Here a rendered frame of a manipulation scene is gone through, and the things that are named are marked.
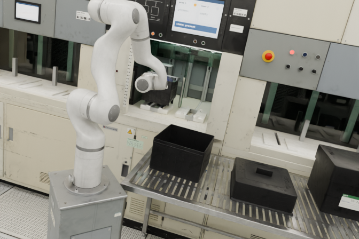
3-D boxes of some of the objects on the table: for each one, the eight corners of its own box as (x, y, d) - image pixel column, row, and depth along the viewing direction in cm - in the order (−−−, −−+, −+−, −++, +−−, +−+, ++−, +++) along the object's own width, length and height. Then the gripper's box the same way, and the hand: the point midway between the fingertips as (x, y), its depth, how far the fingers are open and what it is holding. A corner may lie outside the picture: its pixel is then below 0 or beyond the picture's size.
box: (319, 212, 137) (335, 166, 130) (305, 183, 164) (318, 143, 157) (382, 228, 132) (402, 181, 126) (357, 195, 160) (372, 155, 153)
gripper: (164, 76, 155) (169, 71, 173) (134, 70, 156) (142, 66, 174) (162, 89, 157) (166, 83, 175) (133, 84, 158) (140, 78, 176)
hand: (154, 75), depth 173 cm, fingers open, 4 cm apart
